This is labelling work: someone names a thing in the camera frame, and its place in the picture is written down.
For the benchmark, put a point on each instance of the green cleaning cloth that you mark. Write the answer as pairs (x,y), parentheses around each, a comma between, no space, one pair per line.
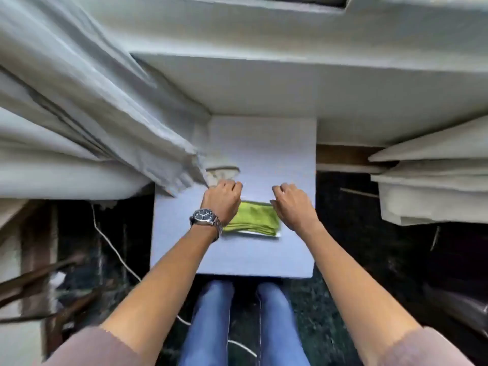
(253,219)

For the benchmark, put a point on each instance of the person's right hand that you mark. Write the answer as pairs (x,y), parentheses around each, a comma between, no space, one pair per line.
(293,207)

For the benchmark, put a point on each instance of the silver wristwatch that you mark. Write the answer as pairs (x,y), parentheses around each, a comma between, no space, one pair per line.
(205,216)

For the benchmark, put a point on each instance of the wooden baseboard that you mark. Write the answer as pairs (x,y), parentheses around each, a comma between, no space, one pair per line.
(343,154)

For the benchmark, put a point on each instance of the folded grey curtain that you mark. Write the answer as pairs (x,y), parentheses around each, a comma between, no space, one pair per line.
(438,186)

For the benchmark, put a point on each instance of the pink shirt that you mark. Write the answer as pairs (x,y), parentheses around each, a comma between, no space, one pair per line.
(87,350)

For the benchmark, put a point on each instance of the blue jeans legs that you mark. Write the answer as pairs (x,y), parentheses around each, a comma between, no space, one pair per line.
(209,331)

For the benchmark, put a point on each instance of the beige crumpled paper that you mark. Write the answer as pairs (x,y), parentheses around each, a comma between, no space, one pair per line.
(223,173)

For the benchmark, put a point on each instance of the dark wooden chair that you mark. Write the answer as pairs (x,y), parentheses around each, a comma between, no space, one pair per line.
(42,272)

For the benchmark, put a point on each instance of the person's left forearm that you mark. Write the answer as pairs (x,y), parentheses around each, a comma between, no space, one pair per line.
(164,285)

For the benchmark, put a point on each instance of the person's right forearm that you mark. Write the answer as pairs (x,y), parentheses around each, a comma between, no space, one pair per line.
(354,289)

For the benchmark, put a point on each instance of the small white table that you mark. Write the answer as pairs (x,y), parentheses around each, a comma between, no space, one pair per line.
(267,152)

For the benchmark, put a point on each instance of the person's left hand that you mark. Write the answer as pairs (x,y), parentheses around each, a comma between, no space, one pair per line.
(221,200)

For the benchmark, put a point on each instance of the large grey curtain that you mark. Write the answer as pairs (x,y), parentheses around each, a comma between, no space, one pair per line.
(76,91)

